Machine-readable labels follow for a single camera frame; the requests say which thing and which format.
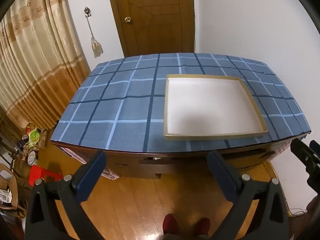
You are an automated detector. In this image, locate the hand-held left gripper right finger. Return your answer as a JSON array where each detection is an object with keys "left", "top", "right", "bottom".
[{"left": 207, "top": 150, "right": 292, "bottom": 240}]

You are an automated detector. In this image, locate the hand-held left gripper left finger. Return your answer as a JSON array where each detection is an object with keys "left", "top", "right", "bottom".
[{"left": 24, "top": 151, "right": 107, "bottom": 240}]

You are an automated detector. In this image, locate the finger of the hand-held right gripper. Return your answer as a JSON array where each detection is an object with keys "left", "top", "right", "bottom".
[
  {"left": 309, "top": 140, "right": 320, "bottom": 160},
  {"left": 290, "top": 138, "right": 320, "bottom": 178}
]

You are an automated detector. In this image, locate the dark wooden drawer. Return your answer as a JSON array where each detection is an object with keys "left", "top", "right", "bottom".
[{"left": 139, "top": 156, "right": 209, "bottom": 175}]

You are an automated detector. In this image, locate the shallow white cardboard box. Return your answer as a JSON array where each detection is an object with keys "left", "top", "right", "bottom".
[{"left": 163, "top": 74, "right": 268, "bottom": 142}]

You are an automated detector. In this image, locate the dark wooden desk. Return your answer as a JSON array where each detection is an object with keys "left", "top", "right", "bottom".
[{"left": 51, "top": 136, "right": 309, "bottom": 180}]

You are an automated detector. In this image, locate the person's right red shoe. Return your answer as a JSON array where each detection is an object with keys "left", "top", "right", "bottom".
[{"left": 194, "top": 217, "right": 211, "bottom": 236}]

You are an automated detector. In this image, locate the red plastic stool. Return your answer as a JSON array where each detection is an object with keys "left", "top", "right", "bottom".
[{"left": 28, "top": 166, "right": 63, "bottom": 187}]

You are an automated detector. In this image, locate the round white tin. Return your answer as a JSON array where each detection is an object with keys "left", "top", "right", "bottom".
[{"left": 26, "top": 151, "right": 38, "bottom": 166}]

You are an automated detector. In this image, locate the green yellow bag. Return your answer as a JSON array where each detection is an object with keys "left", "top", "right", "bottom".
[{"left": 28, "top": 129, "right": 42, "bottom": 148}]

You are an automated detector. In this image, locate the blue plaid tablecloth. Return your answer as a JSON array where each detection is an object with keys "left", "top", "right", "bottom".
[{"left": 50, "top": 52, "right": 312, "bottom": 153}]

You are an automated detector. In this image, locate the white plastic bag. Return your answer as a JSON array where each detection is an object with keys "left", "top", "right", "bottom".
[{"left": 0, "top": 189, "right": 12, "bottom": 203}]

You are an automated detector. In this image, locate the curtain tieback tassel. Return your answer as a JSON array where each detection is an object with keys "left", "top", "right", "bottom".
[{"left": 86, "top": 17, "right": 103, "bottom": 58}]

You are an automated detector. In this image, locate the beige patterned curtain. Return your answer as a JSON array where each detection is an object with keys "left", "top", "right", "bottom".
[{"left": 0, "top": 0, "right": 91, "bottom": 135}]

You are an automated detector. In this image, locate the brown wooden door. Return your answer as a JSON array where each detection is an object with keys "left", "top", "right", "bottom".
[{"left": 105, "top": 0, "right": 195, "bottom": 57}]

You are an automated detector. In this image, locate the thin floor cable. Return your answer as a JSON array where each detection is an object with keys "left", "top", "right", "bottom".
[{"left": 287, "top": 206, "right": 307, "bottom": 217}]

